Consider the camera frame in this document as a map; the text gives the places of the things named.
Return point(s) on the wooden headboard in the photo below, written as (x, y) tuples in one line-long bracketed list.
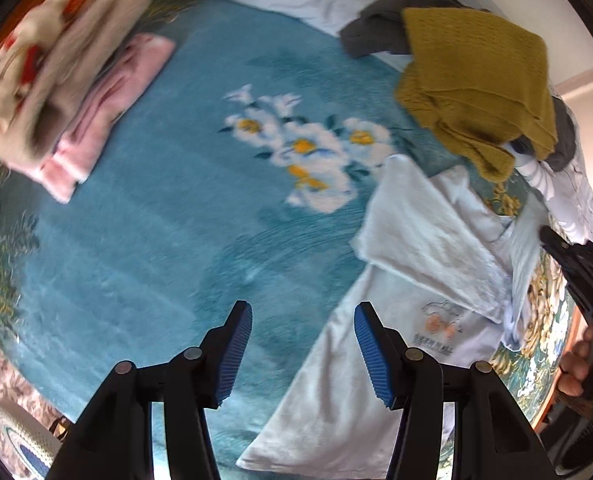
[(31, 2)]

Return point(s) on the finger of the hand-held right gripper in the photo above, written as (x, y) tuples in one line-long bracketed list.
[(556, 245)]

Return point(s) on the person's right hand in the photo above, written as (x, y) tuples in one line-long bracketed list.
[(574, 365)]

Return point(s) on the dark grey pants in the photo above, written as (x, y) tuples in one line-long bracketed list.
[(376, 30)]

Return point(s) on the white blue patterned object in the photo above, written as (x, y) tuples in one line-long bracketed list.
[(26, 442)]

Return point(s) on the beige folded garment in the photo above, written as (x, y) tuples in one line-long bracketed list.
[(76, 60)]

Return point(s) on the cream printed folded garment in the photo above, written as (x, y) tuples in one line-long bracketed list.
[(16, 75)]

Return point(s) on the teal floral blanket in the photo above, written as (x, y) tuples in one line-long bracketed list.
[(151, 260)]

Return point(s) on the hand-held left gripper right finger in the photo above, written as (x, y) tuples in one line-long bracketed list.
[(371, 355)]

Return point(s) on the pink folded garment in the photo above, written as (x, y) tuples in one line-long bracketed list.
[(121, 90)]

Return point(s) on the mustard knit sweater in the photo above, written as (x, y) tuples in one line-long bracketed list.
[(471, 70)]

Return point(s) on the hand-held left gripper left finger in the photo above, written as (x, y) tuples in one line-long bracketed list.
[(236, 350)]

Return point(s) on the light blue t-shirt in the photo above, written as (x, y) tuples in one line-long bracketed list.
[(426, 240)]

